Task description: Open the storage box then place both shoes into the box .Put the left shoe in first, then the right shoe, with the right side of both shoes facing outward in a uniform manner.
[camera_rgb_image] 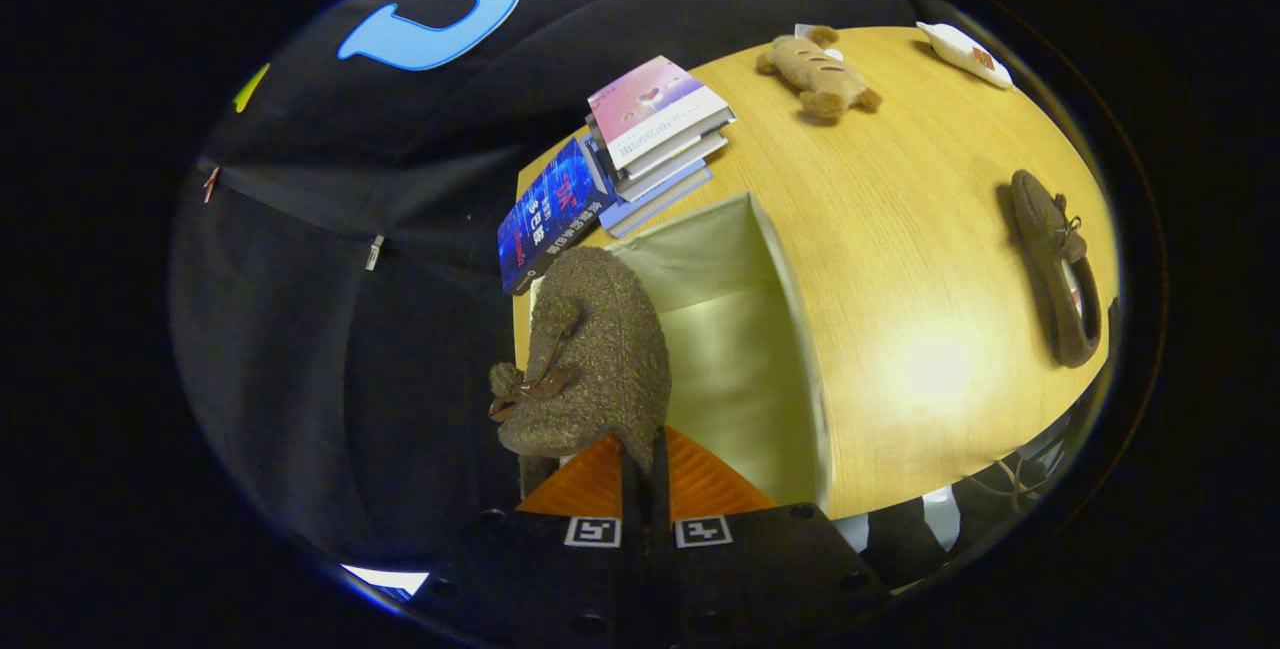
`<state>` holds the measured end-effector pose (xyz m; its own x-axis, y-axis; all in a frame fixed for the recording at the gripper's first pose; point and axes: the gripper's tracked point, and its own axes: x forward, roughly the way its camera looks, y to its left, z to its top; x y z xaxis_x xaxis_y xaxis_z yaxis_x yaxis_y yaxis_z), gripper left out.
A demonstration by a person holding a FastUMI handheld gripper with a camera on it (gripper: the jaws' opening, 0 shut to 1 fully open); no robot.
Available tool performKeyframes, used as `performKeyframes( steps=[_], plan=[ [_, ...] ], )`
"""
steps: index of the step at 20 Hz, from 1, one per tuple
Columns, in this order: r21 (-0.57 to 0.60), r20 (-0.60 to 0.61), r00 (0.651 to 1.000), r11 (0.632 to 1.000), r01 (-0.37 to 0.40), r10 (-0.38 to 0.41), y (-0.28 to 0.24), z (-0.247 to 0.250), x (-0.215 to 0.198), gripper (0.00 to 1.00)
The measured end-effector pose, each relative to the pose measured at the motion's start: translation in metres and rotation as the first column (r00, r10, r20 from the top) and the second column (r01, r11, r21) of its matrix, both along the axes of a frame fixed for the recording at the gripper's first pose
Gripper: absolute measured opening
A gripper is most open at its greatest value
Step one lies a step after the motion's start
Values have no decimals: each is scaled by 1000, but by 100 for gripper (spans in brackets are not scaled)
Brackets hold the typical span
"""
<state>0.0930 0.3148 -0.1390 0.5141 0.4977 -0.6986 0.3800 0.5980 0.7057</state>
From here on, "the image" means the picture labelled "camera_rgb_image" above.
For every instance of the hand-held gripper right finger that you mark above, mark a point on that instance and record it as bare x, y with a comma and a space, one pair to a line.
760, 569

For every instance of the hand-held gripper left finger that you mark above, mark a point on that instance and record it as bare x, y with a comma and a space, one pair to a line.
540, 579

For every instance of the cream fabric storage box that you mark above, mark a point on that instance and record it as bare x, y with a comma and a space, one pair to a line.
740, 349

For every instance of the brown fuzzy shoe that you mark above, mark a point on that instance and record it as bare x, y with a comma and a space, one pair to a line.
600, 359
1045, 229

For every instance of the black backdrop cloth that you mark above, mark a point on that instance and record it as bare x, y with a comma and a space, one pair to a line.
330, 329

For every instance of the dark blue book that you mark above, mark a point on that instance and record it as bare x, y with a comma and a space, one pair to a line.
550, 214

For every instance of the silver metal clip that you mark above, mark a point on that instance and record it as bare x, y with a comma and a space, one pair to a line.
374, 252

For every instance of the pale blue cover book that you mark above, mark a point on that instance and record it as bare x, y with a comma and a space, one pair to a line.
655, 206

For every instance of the grey cover book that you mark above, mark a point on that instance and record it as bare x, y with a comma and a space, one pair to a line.
665, 181

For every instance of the white cover book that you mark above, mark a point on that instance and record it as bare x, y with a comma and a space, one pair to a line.
685, 154

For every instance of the pink cover book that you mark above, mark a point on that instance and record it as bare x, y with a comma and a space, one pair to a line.
655, 107

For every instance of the brown bread-shaped plush toy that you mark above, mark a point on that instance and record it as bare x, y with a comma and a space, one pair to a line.
820, 74

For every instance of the pink clothespin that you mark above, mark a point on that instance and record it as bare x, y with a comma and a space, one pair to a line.
210, 184

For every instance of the white packet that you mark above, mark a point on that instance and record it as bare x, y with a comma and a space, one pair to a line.
965, 51

